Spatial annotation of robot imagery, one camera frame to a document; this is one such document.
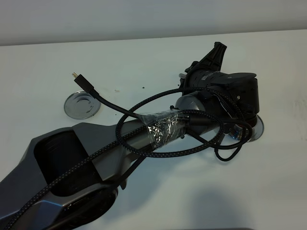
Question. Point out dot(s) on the near steel teacup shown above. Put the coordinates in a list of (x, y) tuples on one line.
[(238, 131)]

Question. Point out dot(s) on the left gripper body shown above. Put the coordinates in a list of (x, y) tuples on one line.
[(199, 77)]

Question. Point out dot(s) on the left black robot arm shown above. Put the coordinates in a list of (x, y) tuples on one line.
[(70, 177)]

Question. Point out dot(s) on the near steel saucer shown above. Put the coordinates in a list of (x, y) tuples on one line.
[(257, 128)]

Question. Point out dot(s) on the teapot steel saucer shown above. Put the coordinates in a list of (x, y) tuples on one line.
[(81, 105)]

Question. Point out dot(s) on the stainless steel teapot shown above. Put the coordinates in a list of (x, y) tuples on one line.
[(182, 76)]

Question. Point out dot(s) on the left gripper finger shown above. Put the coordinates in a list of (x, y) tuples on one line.
[(213, 60)]

